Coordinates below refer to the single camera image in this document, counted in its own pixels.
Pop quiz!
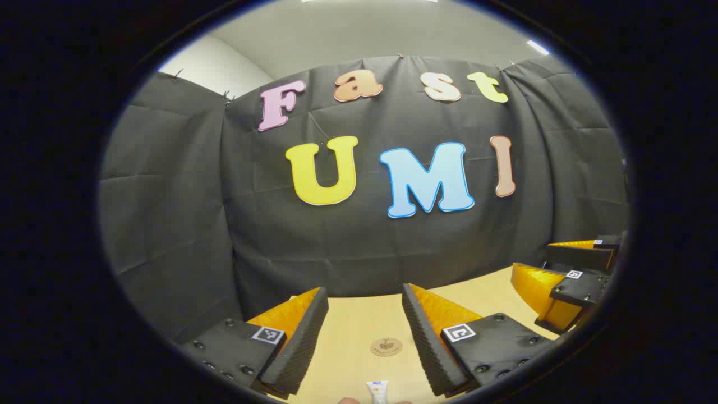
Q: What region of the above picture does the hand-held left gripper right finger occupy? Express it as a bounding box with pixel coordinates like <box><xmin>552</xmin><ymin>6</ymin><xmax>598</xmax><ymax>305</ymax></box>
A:
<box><xmin>402</xmin><ymin>283</ymin><xmax>557</xmax><ymax>399</ymax></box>

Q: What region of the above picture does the light wooden desktop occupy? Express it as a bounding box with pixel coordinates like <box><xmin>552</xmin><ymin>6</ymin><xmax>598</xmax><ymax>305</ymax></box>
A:
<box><xmin>241</xmin><ymin>264</ymin><xmax>567</xmax><ymax>404</ymax></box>

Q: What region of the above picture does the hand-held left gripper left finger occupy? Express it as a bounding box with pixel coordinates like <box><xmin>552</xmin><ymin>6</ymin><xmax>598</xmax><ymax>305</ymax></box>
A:
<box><xmin>178</xmin><ymin>287</ymin><xmax>330</xmax><ymax>401</ymax></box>

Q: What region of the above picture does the round wooden coaster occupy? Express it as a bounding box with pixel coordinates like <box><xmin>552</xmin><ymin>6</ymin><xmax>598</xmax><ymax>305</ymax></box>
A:
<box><xmin>370</xmin><ymin>337</ymin><xmax>403</xmax><ymax>357</ymax></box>

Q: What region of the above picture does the black backdrop cloth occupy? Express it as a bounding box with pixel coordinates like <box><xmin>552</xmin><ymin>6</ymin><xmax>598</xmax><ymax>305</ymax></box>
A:
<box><xmin>98</xmin><ymin>53</ymin><xmax>632</xmax><ymax>343</ymax></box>

